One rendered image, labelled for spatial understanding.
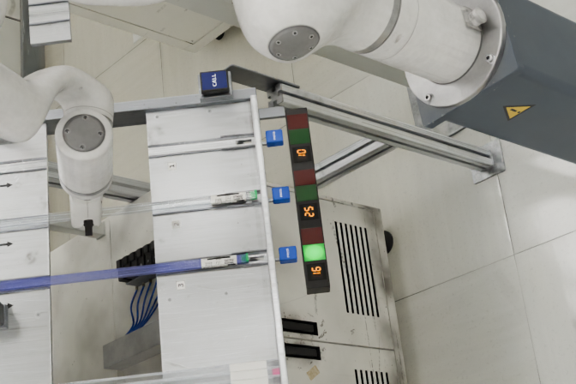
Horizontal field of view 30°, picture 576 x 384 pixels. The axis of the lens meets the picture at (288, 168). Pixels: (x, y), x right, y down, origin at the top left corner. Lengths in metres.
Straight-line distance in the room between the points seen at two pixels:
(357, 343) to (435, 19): 1.02
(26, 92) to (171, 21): 1.69
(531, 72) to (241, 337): 0.63
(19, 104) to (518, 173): 1.26
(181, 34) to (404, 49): 1.78
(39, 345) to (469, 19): 0.87
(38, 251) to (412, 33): 0.77
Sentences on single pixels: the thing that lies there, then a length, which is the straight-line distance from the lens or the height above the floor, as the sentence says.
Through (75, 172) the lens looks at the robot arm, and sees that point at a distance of 1.62.
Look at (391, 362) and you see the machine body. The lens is 2.44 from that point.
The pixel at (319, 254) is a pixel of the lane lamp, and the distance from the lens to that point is 1.84.
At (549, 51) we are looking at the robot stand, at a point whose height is 0.58.
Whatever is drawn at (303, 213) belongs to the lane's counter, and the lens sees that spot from 1.87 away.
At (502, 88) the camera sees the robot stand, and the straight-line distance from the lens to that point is 1.62.
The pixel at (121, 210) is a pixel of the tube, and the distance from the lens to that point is 1.87.
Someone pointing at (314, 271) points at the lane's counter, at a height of 0.66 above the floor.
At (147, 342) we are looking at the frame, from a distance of 2.18.
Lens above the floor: 1.89
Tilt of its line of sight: 40 degrees down
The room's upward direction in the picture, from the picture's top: 76 degrees counter-clockwise
